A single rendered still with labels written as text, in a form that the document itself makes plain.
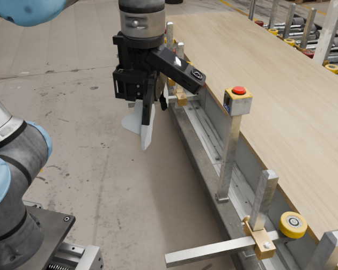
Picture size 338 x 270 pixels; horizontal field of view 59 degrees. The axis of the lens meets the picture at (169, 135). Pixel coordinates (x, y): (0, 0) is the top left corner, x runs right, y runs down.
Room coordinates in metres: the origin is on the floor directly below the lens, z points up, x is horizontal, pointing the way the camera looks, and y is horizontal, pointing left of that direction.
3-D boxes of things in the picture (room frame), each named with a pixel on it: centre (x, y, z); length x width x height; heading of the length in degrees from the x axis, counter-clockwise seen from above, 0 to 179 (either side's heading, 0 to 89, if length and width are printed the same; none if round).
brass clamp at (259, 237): (0.58, -0.29, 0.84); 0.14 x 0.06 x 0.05; 13
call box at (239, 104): (0.85, -0.23, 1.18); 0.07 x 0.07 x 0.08; 13
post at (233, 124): (0.85, -0.23, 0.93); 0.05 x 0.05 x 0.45; 13
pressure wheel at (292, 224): (0.58, -0.39, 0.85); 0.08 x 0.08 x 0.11
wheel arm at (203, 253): (0.54, -0.20, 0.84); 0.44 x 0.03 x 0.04; 103
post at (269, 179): (0.60, -0.28, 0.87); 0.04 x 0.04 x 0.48; 13
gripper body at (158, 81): (0.51, 0.05, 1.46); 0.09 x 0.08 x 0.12; 76
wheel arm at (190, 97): (1.51, 0.02, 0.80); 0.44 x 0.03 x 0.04; 103
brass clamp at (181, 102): (1.55, -0.07, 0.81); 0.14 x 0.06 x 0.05; 13
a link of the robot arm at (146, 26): (0.51, 0.04, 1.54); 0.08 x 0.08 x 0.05
